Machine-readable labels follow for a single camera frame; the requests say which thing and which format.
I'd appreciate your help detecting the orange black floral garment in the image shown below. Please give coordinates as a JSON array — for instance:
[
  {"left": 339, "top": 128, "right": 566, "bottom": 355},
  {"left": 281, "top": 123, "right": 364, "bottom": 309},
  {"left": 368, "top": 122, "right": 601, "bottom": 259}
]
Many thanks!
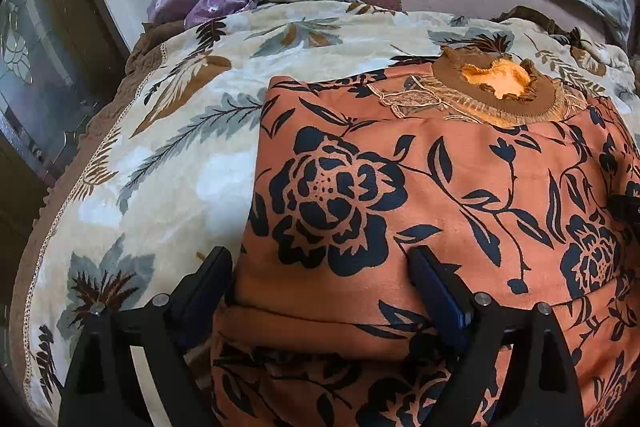
[{"left": 210, "top": 47, "right": 640, "bottom": 427}]

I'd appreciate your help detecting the cream floral blanket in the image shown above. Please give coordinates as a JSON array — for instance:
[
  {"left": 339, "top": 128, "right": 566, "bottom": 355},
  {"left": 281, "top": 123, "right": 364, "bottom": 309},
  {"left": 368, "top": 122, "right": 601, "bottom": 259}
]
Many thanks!
[{"left": 10, "top": 0, "right": 640, "bottom": 427}]

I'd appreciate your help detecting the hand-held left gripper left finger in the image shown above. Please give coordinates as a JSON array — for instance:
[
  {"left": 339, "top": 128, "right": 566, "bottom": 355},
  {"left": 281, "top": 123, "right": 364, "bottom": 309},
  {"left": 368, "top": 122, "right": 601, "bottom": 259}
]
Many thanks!
[{"left": 57, "top": 246, "right": 234, "bottom": 427}]

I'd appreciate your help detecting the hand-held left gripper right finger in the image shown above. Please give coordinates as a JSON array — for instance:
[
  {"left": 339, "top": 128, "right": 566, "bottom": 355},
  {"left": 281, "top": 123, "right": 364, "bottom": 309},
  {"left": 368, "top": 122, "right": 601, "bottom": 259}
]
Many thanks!
[{"left": 407, "top": 245, "right": 586, "bottom": 427}]

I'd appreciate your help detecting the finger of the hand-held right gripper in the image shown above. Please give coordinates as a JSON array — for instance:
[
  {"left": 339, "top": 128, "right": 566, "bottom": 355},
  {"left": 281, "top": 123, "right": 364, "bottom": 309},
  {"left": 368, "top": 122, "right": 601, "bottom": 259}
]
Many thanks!
[{"left": 611, "top": 193, "right": 640, "bottom": 224}]

